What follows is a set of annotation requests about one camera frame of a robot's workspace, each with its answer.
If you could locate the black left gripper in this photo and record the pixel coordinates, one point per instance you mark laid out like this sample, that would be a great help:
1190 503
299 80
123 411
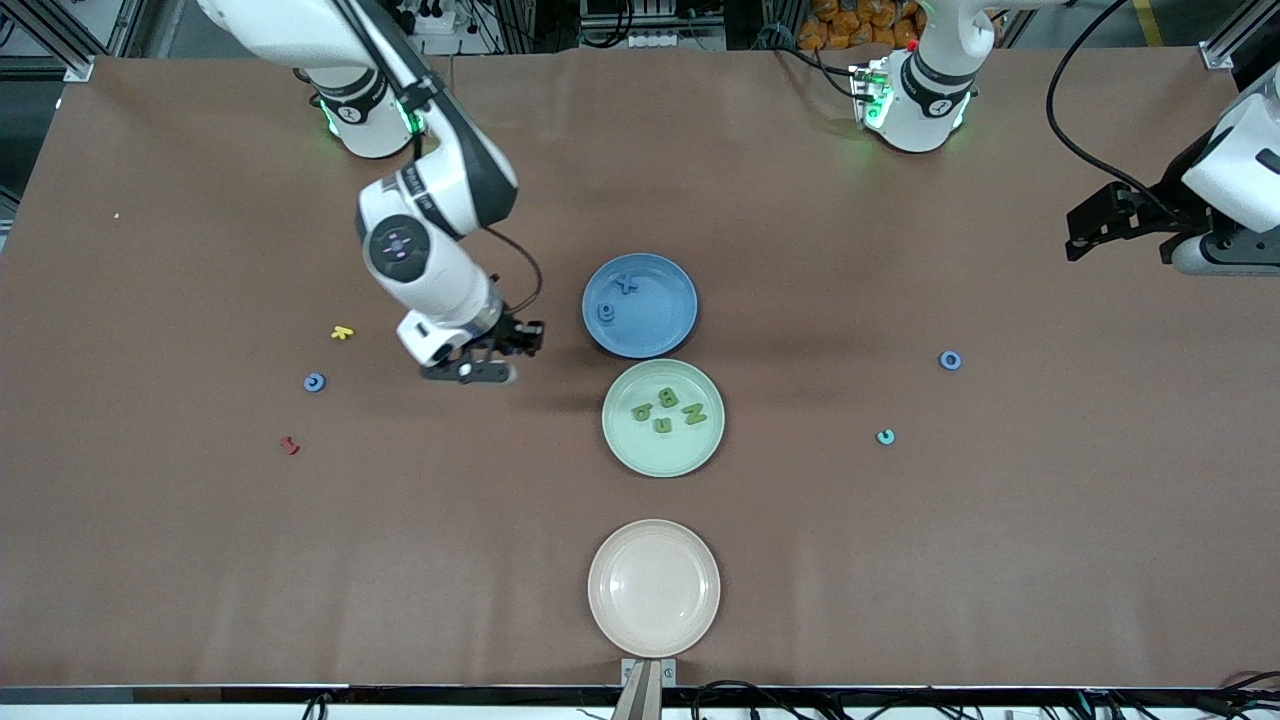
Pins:
1166 203

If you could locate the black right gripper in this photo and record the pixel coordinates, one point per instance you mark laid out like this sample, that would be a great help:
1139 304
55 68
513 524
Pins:
508 333

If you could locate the blue foam letter g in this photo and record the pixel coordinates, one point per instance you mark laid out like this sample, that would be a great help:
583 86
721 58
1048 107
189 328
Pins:
607 315

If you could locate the blue foam letter x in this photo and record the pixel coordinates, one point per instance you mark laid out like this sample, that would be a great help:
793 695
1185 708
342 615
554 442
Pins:
627 283

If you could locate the green foam letter q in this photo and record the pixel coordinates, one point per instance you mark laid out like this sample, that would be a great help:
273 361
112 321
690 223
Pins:
634 412

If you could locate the green foam letter B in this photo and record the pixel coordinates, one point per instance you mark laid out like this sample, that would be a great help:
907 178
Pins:
668 397

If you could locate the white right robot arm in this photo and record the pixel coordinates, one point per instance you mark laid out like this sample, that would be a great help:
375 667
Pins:
440 290

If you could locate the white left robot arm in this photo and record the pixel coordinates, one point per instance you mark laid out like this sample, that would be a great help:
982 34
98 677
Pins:
1240 170

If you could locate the blue plate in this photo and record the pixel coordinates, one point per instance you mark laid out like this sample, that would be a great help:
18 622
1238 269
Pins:
655 320

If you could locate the green plate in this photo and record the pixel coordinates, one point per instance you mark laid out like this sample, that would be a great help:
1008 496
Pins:
663 455

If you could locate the blue foam letter o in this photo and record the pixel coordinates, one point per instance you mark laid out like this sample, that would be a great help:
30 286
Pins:
944 360

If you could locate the blue foam letter c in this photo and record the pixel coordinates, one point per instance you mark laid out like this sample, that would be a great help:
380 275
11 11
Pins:
314 375

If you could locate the brown table cover sheet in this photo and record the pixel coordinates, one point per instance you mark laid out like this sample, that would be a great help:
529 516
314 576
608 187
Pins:
400 560

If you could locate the red foam letter I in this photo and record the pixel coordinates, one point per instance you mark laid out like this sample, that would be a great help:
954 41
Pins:
289 446

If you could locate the beige plate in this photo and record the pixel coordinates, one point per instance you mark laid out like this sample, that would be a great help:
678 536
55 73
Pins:
653 588

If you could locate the bag of orange objects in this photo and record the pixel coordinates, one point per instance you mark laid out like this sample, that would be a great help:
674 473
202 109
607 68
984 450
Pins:
850 25

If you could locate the long white power strip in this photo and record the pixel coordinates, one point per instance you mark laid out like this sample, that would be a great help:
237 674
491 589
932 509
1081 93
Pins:
655 41

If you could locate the white power strip with plugs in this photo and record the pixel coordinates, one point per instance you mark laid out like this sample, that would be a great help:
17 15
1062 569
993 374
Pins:
435 18

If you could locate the aluminium frame profile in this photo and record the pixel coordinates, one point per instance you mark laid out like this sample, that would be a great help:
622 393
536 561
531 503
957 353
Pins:
60 45
1222 50

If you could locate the metal mount bracket plate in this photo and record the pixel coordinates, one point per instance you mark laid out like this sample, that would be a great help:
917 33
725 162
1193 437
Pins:
668 673

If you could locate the beige mount post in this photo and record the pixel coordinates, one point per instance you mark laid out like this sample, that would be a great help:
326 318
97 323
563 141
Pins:
640 700

